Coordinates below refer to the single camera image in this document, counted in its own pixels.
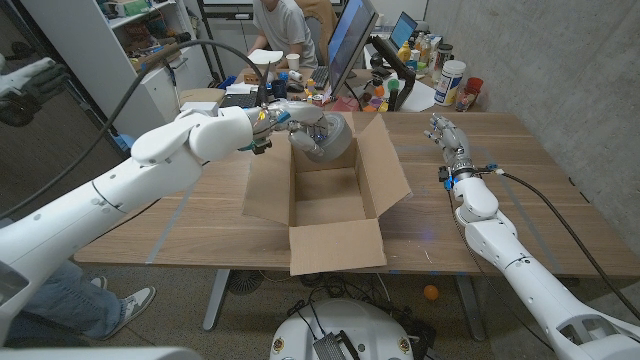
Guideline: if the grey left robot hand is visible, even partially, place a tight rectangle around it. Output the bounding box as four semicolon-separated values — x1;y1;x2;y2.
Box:
249;99;332;159

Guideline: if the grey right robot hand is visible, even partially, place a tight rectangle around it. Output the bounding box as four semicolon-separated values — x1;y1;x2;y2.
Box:
423;113;477;182

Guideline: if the grey tape roll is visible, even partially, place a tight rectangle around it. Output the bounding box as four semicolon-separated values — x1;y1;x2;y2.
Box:
304;112;354;164

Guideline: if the black keyboard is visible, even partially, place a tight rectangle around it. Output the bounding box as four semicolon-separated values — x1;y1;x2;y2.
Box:
309;65;331;91

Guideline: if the black laptop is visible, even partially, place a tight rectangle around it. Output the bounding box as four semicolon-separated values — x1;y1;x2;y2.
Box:
219;62;271;110

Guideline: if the white labelled canister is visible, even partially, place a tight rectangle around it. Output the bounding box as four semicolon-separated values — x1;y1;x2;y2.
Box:
433;59;467;107

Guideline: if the white paper plate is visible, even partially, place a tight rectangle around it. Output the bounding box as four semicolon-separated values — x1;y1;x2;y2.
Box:
247;48;284;66

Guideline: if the dark lidded jar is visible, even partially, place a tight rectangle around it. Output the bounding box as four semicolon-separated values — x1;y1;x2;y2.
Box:
432;43;454;76

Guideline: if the black computer monitor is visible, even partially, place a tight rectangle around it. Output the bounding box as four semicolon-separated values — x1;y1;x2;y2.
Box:
327;0;380;99

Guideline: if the black monitor stand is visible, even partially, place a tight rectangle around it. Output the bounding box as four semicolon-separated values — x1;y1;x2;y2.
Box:
369;35;417;112

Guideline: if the seated person in grey shirt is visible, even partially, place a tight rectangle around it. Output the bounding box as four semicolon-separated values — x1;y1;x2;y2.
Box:
249;0;319;70

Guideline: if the open cardboard box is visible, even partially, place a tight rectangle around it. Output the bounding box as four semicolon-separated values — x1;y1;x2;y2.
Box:
241;111;414;277

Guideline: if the white power box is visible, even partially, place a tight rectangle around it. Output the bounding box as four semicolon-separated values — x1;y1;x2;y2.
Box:
179;101;220;117

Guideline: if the wooden chair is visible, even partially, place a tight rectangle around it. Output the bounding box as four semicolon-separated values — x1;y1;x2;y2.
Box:
292;0;339;66

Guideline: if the laptop with blue screen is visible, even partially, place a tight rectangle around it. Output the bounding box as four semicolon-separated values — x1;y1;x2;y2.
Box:
388;11;419;51

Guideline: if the cardboard box with print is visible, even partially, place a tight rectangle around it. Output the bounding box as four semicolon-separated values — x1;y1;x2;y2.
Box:
130;42;182;74

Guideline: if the grey table leg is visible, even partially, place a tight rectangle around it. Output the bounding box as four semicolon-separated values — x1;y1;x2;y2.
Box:
202;269;231;332
454;273;486;342

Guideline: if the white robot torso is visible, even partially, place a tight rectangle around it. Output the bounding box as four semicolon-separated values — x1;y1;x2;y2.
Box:
269;298;415;360

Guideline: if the white shelf cabinet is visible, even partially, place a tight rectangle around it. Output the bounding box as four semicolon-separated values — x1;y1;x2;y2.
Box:
19;0;214;155

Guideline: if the standing person in jeans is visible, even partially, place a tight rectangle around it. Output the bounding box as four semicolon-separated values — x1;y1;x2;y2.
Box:
0;259;157;347

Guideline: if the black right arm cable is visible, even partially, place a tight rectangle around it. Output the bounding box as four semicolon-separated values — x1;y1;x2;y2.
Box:
487;166;640;322

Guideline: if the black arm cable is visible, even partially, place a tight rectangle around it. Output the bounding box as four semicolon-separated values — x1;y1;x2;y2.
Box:
0;39;267;221
487;166;640;322

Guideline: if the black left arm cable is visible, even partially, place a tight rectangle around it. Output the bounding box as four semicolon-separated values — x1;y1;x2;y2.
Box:
0;39;267;221

